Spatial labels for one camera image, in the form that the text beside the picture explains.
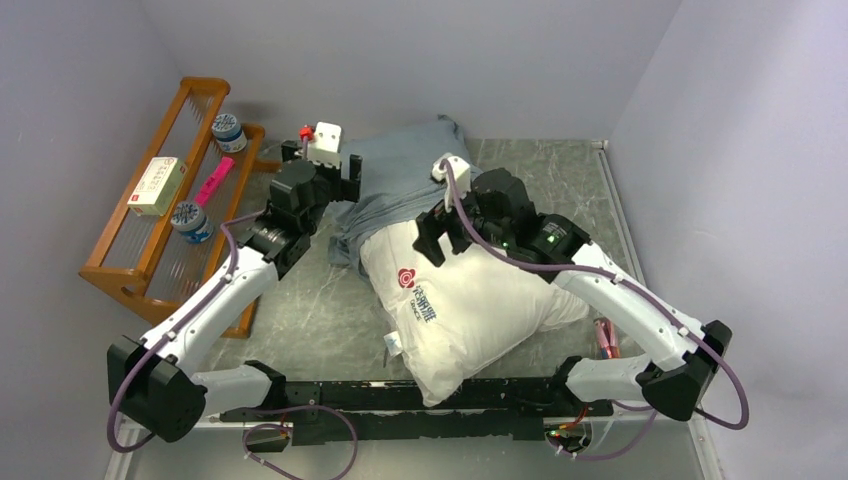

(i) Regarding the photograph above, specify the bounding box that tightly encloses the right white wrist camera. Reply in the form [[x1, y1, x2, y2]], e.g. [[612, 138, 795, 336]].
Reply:
[[431, 153, 472, 212]]

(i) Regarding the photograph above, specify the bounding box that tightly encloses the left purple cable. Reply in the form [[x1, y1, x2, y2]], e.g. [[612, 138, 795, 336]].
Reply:
[[105, 211, 359, 480]]

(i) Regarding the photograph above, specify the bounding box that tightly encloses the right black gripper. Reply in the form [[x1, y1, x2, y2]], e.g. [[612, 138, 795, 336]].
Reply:
[[414, 179, 513, 265]]

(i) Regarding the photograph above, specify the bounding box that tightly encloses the white pillow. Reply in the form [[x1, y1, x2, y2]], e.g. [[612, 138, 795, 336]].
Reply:
[[360, 221, 589, 407]]

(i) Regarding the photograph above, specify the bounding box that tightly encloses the pink small bottle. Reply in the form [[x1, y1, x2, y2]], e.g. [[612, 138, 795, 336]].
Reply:
[[594, 318, 621, 359]]

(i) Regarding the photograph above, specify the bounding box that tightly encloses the wooden slatted rack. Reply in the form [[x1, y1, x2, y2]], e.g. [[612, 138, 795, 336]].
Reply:
[[79, 77, 281, 325]]

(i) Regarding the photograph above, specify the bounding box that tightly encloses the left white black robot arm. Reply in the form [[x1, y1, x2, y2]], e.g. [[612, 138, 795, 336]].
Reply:
[[106, 147, 363, 453]]

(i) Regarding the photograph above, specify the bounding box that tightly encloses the pink marker pen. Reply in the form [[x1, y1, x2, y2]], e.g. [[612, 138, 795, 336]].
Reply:
[[194, 157, 235, 208]]

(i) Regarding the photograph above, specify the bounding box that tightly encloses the blue grey pillow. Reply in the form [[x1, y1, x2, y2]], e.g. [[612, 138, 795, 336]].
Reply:
[[326, 115, 471, 275]]

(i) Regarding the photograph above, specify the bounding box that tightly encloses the white cardboard box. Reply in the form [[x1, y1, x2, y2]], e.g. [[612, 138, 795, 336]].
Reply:
[[127, 157, 186, 217]]

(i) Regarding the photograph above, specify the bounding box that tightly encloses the blue white round jar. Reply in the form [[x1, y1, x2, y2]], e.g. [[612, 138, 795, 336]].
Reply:
[[211, 113, 248, 154]]

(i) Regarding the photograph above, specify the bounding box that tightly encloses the black base crossbar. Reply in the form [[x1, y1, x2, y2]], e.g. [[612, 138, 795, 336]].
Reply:
[[219, 377, 596, 446]]

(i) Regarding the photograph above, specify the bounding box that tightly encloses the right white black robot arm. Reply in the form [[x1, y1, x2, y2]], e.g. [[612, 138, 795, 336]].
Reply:
[[413, 157, 735, 421]]

